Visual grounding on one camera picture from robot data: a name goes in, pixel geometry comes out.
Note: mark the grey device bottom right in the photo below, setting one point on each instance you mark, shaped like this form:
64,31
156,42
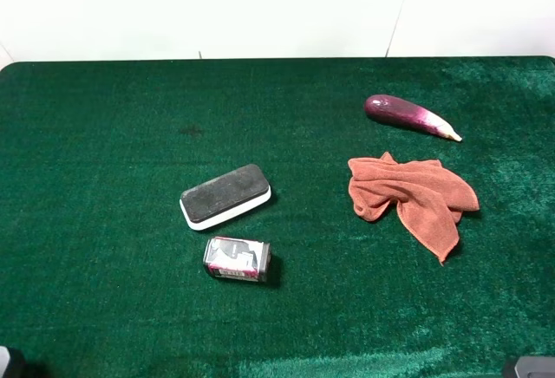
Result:
530,367

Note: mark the purple eggplant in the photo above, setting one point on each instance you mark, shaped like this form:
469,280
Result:
396,111

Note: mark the orange microfiber cloth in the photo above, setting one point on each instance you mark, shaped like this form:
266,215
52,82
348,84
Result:
430,199

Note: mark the black white device bottom left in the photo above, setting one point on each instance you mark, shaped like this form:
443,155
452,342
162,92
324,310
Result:
12,362

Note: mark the black and white eraser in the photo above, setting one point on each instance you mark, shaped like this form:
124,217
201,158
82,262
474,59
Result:
227,196

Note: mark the small pink black carton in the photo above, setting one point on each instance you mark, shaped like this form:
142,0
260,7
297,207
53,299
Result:
235,258

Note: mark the green felt table mat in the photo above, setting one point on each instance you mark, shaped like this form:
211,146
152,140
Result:
101,276

